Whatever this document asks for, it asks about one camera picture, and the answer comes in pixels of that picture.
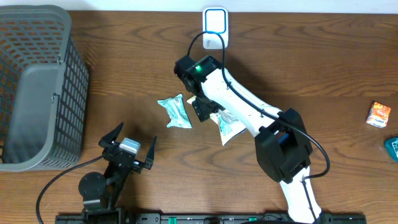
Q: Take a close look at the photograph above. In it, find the white barcode scanner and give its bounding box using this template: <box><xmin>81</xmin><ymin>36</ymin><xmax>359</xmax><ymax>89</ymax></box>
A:
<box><xmin>202</xmin><ymin>7</ymin><xmax>229</xmax><ymax>50</ymax></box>

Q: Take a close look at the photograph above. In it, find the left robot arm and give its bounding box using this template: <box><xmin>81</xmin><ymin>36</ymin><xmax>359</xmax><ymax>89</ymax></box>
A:
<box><xmin>78</xmin><ymin>123</ymin><xmax>156</xmax><ymax>223</ymax></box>

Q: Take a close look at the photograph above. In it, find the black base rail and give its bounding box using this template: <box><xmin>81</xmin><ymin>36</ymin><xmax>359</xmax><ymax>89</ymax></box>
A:
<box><xmin>55</xmin><ymin>207</ymin><xmax>368</xmax><ymax>224</ymax></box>

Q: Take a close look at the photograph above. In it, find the grey plastic mesh basket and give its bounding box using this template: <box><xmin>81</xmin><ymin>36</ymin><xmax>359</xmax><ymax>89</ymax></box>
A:
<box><xmin>1</xmin><ymin>5</ymin><xmax>90</xmax><ymax>172</ymax></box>

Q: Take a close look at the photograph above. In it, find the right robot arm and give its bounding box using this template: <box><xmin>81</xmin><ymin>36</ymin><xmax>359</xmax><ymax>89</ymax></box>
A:
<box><xmin>174</xmin><ymin>55</ymin><xmax>322</xmax><ymax>223</ymax></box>

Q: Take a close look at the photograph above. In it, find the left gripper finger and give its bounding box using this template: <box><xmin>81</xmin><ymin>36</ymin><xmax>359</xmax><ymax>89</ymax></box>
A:
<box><xmin>98</xmin><ymin>122</ymin><xmax>124</xmax><ymax>148</ymax></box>
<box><xmin>144</xmin><ymin>136</ymin><xmax>157</xmax><ymax>170</ymax></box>

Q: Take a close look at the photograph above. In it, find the blue mouthwash bottle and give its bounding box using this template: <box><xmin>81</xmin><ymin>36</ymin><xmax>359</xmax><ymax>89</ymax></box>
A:
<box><xmin>384</xmin><ymin>137</ymin><xmax>398</xmax><ymax>162</ymax></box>

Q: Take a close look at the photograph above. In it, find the teal snack packet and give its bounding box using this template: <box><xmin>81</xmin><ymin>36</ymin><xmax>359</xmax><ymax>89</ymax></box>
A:
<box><xmin>157</xmin><ymin>93</ymin><xmax>192</xmax><ymax>129</ymax></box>

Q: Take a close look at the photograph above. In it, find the left black cable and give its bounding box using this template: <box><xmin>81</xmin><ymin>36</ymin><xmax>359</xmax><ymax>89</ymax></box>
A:
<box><xmin>35</xmin><ymin>154</ymin><xmax>105</xmax><ymax>224</ymax></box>

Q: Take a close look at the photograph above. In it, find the orange tissue pack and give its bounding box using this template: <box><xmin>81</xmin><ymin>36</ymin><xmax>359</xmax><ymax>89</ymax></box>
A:
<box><xmin>366</xmin><ymin>102</ymin><xmax>391</xmax><ymax>128</ymax></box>

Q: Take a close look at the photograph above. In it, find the cream snack bag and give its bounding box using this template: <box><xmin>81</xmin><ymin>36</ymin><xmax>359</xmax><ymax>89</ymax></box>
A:
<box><xmin>187</xmin><ymin>96</ymin><xmax>246</xmax><ymax>146</ymax></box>

